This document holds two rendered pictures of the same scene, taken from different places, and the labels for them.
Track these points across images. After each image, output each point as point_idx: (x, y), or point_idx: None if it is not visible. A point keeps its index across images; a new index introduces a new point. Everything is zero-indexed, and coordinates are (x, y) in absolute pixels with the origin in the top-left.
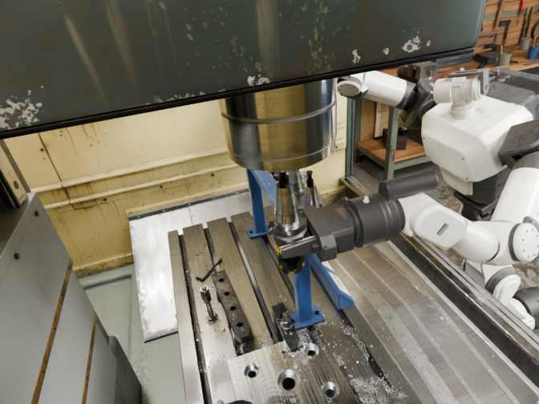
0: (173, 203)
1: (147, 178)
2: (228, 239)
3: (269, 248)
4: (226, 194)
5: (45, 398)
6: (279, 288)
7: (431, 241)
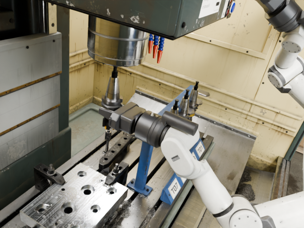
0: (161, 97)
1: (155, 75)
2: None
3: None
4: None
5: (1, 102)
6: (149, 167)
7: (168, 161)
